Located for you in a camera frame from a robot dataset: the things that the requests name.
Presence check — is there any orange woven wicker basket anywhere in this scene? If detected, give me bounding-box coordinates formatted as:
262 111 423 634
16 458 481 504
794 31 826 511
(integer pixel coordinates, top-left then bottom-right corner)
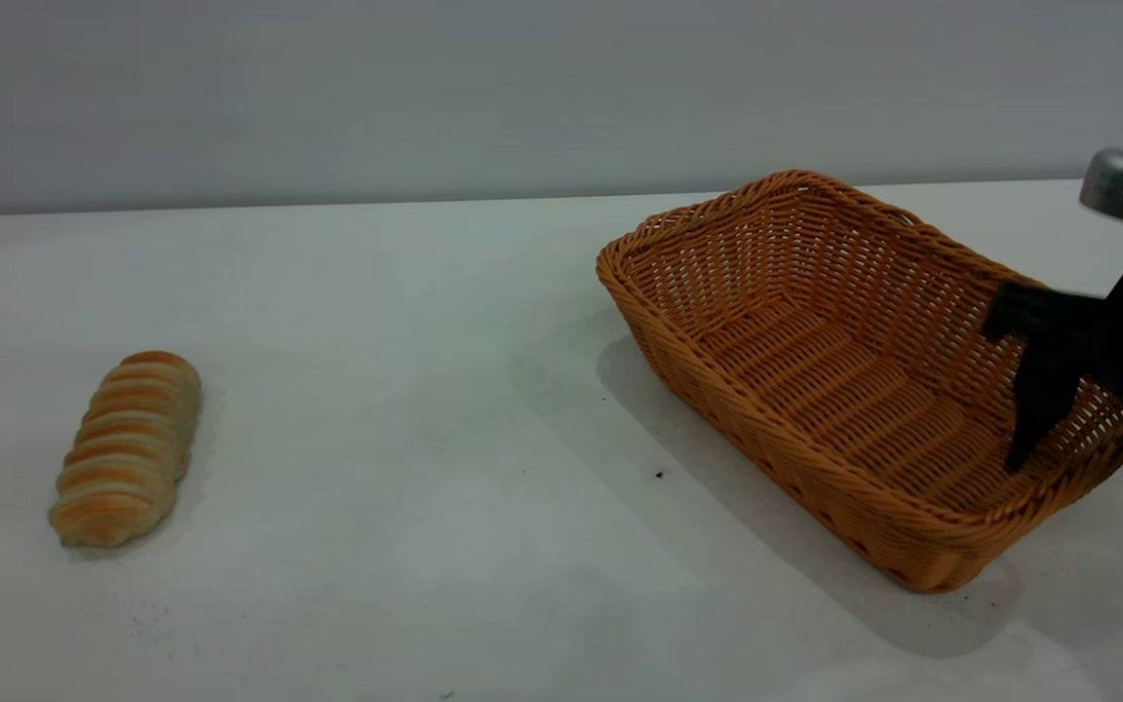
597 171 1123 594

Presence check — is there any ridged long bread roll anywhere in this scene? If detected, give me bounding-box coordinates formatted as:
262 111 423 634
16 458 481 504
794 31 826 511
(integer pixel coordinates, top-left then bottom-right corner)
48 351 203 548

